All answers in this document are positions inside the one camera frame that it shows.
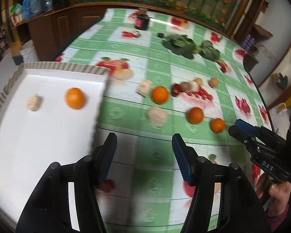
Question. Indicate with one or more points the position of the white plastic bucket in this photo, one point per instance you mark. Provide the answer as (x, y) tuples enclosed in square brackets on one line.
[(28, 52)]

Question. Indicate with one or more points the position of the person's right hand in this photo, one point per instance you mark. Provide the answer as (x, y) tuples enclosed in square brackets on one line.
[(279, 192)]

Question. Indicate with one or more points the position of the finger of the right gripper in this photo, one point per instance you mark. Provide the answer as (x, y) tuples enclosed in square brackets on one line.
[(245, 136), (264, 134)]

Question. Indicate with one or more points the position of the dark wooden cabinet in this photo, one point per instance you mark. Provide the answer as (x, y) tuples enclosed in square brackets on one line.
[(54, 30)]

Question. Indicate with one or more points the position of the beige sugarcane chunk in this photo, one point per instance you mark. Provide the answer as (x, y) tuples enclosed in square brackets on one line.
[(144, 87), (34, 102), (193, 86), (157, 116)]

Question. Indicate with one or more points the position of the white tray with striped rim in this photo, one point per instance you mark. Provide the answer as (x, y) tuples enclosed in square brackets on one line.
[(31, 140)]

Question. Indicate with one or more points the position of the red jujube date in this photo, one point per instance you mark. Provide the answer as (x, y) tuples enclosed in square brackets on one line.
[(223, 68), (176, 90)]

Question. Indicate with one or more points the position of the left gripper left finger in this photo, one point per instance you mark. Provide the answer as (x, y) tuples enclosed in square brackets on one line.
[(47, 209)]

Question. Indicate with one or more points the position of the green leafy bok choy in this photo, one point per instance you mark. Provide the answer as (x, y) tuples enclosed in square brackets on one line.
[(208, 51), (181, 45)]

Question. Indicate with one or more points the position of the orange tangerine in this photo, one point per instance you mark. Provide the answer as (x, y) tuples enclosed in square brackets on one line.
[(195, 115), (75, 98), (217, 125), (159, 95)]

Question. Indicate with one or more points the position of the black jar with pink label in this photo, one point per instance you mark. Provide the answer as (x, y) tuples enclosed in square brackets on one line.
[(142, 20)]

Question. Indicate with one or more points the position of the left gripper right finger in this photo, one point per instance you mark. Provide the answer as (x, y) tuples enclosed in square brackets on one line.
[(239, 211)]

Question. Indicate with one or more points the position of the tan longan fruit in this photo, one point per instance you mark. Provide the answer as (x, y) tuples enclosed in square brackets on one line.
[(213, 82), (199, 81)]

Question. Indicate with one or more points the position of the purple bottles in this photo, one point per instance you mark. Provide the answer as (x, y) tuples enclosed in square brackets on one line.
[(248, 43)]

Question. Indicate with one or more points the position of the blue thermos jug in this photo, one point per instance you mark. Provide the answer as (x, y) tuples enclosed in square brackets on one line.
[(26, 9)]

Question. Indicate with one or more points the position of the grey thermos jug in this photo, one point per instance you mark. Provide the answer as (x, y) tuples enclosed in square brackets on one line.
[(36, 7)]

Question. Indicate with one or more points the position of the brown longan fruit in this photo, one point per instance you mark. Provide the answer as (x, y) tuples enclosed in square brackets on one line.
[(185, 86)]

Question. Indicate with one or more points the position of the green fruit-print tablecloth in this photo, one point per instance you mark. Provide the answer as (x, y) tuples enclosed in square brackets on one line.
[(144, 191)]

